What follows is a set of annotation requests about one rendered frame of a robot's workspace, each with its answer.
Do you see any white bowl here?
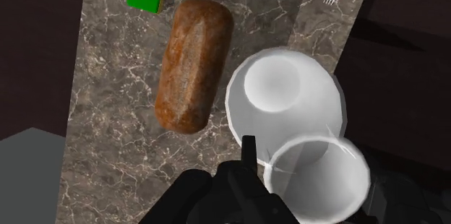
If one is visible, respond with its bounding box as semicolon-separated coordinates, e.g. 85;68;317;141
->
225;46;348;168

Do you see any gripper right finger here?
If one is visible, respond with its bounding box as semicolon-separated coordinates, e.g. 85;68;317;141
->
352;172;451;224

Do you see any white cup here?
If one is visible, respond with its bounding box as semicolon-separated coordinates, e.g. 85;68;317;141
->
262;134;372;224

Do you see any brown bread loaf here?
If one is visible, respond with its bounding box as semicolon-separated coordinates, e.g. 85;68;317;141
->
154;0;235;135

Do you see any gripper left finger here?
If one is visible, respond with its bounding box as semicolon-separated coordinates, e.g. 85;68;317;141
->
139;134;301;224

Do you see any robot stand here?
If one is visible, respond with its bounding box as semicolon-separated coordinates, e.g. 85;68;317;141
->
0;126;66;224

